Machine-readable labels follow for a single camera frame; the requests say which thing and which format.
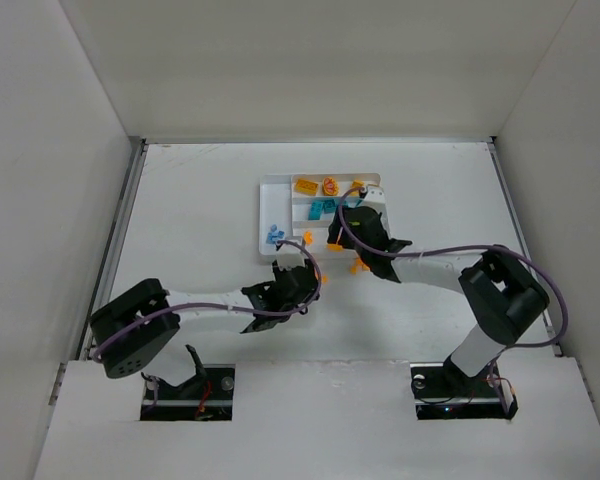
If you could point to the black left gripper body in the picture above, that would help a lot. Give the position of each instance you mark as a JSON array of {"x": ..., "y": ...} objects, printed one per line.
[{"x": 302, "y": 279}]

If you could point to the orange brick end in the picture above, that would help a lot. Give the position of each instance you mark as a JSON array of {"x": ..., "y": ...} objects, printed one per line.
[{"x": 359, "y": 265}]

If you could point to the teal small lego brick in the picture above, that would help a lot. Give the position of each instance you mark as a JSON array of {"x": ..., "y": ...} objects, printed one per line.
[{"x": 329, "y": 206}]

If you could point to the yellow oval butterfly lego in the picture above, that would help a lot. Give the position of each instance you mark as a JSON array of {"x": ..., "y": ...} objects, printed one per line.
[{"x": 330, "y": 187}]

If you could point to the yellow long lego brick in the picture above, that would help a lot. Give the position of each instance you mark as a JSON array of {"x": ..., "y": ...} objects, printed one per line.
[{"x": 306, "y": 187}]

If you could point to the teal rounded lego piece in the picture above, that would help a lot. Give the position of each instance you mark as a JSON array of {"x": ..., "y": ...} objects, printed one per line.
[{"x": 315, "y": 211}]

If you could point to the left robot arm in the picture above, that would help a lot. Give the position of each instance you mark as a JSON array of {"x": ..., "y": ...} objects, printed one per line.
[{"x": 132, "y": 329}]

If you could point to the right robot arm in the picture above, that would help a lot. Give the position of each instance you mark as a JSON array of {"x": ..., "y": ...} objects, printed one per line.
[{"x": 503, "y": 296}]

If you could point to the white divided sorting tray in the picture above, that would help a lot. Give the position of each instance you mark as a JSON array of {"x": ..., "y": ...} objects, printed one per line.
[{"x": 279, "y": 204}]

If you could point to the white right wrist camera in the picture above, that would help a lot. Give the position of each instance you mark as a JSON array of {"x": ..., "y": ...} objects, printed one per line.
[{"x": 373, "y": 196}]

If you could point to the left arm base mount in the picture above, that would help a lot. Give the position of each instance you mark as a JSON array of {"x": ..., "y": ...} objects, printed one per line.
[{"x": 206, "y": 396}]

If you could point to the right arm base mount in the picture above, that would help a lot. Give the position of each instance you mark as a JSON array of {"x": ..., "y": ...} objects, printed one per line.
[{"x": 443, "y": 393}]

